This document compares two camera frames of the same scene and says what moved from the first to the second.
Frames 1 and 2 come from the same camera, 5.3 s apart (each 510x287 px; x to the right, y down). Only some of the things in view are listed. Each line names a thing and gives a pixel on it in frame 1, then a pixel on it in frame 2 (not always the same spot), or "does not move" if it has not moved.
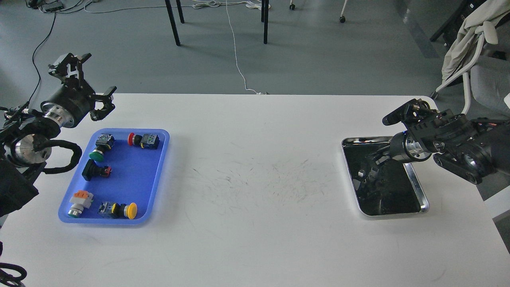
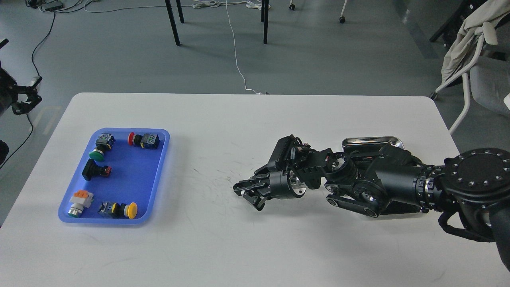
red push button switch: [148, 141] does not move
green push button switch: [104, 142] does not move
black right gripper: [401, 144] -> [283, 184]
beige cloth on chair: [481, 21] does not move
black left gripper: [70, 103] -> [9, 90]
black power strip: [46, 6] does not move
